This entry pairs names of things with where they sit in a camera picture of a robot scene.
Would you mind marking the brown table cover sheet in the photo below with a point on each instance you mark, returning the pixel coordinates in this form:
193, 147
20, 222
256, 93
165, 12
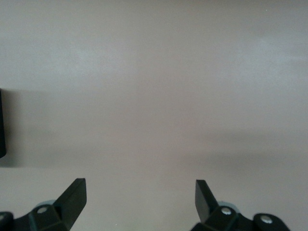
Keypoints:
154, 84

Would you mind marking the black plastic box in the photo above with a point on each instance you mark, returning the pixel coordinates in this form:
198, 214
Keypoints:
2, 120

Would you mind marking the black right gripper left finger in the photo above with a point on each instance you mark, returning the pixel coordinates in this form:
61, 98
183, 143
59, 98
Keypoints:
72, 204

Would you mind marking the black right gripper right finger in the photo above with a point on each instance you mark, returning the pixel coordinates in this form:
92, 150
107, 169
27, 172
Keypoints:
204, 204

